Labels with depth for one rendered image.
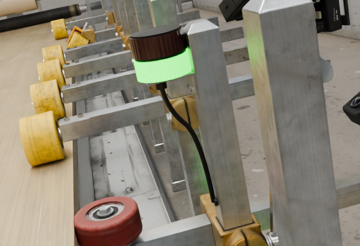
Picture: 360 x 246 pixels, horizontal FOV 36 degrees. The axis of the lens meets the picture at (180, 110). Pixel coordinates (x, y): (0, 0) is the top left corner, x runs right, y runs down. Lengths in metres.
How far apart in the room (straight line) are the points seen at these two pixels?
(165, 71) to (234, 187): 0.16
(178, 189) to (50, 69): 0.44
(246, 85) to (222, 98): 0.32
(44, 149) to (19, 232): 0.20
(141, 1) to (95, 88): 0.20
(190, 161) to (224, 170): 0.26
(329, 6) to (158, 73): 0.20
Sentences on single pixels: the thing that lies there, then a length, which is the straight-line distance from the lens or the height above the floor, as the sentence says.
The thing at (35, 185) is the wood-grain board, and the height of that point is 0.90.
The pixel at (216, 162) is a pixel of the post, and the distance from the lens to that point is 0.62.
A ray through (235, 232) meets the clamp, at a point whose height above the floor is 0.87.
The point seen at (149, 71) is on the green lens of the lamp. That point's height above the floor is 1.08.
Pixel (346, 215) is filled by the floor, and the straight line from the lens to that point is 2.41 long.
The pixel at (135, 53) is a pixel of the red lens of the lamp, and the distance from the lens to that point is 0.58.
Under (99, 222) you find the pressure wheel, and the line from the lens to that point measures 0.66.
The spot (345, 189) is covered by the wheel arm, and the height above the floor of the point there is 0.86.
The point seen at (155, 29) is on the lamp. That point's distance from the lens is 0.60.
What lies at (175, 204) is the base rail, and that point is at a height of 0.70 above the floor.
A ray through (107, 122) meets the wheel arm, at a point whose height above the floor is 0.95.
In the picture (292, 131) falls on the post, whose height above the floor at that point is 1.07.
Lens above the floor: 1.20
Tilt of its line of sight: 17 degrees down
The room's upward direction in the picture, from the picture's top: 11 degrees counter-clockwise
